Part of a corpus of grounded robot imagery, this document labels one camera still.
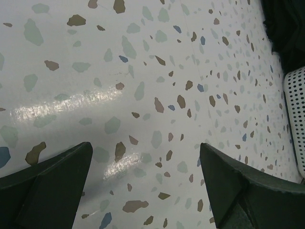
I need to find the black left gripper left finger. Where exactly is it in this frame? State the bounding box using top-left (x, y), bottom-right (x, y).
top-left (0, 142), bottom-right (93, 229)

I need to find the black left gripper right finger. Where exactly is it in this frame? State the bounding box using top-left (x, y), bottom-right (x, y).
top-left (200, 143), bottom-right (305, 229)

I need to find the white perforated laundry basket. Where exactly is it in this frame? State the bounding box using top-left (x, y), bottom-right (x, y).
top-left (283, 67), bottom-right (305, 177)

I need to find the black folded garment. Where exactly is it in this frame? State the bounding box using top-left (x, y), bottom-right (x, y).
top-left (261, 0), bottom-right (305, 73)

